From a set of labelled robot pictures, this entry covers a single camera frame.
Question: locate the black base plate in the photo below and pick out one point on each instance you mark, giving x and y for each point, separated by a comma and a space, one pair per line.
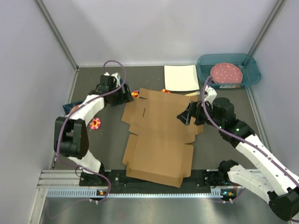
200, 181

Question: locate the white square plate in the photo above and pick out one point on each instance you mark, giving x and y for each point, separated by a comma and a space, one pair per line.
181, 78

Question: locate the teal plastic bin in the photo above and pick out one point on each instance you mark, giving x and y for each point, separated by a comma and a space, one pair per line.
246, 63

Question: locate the grey slotted cable duct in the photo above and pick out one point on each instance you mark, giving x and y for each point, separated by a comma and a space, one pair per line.
95, 193

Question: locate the blue bowl red inside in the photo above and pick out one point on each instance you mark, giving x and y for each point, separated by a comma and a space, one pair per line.
68, 107

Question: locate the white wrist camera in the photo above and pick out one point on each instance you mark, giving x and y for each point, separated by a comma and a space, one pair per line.
117, 78
210, 94

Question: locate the orange sun flower plush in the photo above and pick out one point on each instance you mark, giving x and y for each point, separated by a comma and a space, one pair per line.
166, 91

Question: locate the pink flower plush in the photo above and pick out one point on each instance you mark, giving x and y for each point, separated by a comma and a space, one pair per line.
95, 123

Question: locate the pink dotted plate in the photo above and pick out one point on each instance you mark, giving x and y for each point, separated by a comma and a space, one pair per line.
226, 73

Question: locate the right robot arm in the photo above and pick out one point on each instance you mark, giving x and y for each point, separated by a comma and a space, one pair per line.
284, 204

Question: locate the rainbow flower plush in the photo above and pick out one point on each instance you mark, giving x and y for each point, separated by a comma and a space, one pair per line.
135, 94

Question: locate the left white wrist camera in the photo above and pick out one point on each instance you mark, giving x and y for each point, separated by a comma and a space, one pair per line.
117, 78

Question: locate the brown cardboard box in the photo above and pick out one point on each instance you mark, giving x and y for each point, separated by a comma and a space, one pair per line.
159, 145

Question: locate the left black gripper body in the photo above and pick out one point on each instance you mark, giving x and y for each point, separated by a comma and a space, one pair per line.
117, 97

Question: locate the aluminium frame rail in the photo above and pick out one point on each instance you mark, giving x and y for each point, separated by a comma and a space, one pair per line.
58, 179

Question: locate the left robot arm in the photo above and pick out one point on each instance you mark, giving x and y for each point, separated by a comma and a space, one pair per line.
70, 132

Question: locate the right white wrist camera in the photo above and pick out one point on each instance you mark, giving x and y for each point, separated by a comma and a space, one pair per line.
210, 94

